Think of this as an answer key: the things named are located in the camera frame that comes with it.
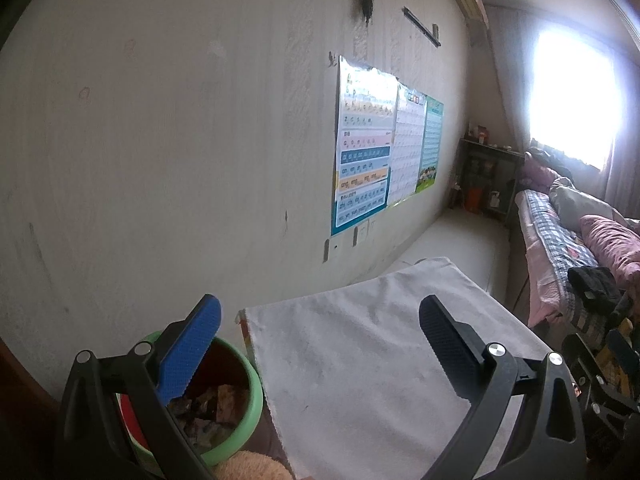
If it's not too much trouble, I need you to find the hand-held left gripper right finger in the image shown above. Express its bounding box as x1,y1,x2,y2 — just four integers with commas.
418,294,587,480

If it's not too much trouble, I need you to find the pink bed sheet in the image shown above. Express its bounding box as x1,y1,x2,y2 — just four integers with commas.
522,240,566,326

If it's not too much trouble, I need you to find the white table cloth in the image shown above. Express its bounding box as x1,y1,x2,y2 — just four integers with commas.
237,257,551,480

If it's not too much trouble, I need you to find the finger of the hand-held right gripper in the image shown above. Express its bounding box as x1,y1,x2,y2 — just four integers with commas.
562,333,622,414

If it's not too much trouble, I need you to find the tan plush toy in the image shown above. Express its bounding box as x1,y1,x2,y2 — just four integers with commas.
215,450,293,480

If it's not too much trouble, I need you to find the bright window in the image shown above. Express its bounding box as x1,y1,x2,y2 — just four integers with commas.
530,30,628,168

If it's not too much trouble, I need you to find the white chart wall poster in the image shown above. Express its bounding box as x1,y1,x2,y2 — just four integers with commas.
387,85,428,207

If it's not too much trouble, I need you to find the purple pillow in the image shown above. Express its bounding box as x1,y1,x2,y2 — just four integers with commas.
522,152,561,188

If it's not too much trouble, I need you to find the black wall bar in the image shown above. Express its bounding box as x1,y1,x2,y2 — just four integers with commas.
402,7,441,47

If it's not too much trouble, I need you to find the green chart wall poster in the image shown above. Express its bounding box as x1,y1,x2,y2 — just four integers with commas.
415,95,445,193

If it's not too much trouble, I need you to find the yellow chair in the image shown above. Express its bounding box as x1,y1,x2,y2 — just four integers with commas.
597,317,633,396

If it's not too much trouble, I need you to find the dark shelf cabinet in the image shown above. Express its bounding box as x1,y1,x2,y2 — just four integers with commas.
452,137,523,223

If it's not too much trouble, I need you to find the black cloth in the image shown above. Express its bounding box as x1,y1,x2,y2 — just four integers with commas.
567,266,623,311

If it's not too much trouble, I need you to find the red bin with green rim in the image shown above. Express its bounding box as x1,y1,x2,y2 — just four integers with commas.
117,330,263,466

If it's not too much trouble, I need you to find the blue alphabet wall poster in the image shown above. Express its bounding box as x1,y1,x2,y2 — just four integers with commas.
330,56,399,237

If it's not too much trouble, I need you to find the grey quilt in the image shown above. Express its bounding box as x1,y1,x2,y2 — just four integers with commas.
550,177,631,223

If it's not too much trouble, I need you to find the curtain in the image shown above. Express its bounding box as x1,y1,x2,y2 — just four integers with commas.
605,135,640,221

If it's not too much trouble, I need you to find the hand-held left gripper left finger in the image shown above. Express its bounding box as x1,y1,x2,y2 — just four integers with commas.
54,293,223,480

